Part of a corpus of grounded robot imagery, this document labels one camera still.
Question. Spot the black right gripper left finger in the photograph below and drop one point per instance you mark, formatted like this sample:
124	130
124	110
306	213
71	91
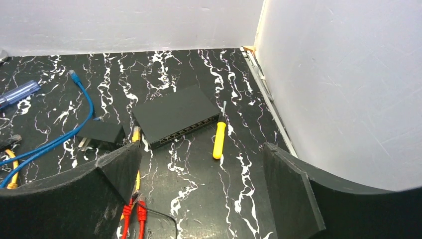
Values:
85	202

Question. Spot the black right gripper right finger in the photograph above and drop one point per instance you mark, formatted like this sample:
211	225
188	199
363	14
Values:
310	203

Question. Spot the small black power adapter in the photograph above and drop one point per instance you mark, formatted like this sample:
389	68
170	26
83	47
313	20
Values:
101	135

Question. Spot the silver wrench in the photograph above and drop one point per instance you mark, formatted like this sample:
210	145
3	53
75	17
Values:
3	56

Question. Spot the blue handled screwdriver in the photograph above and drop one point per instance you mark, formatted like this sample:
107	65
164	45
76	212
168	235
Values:
18	93

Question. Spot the black network switch right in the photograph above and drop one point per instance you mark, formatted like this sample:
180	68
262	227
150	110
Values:
169	117

